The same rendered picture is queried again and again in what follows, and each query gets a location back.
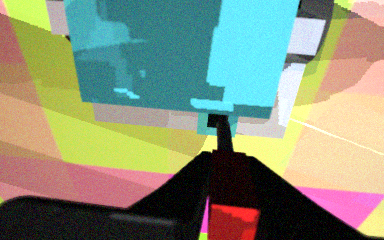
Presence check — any red-headed pin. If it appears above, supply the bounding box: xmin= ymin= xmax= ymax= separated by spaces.
xmin=207 ymin=119 xmax=260 ymax=240

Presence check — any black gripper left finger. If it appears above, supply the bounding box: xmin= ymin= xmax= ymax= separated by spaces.
xmin=0 ymin=151 xmax=212 ymax=240

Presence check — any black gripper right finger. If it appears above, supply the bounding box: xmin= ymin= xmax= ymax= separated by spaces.
xmin=247 ymin=155 xmax=384 ymax=240

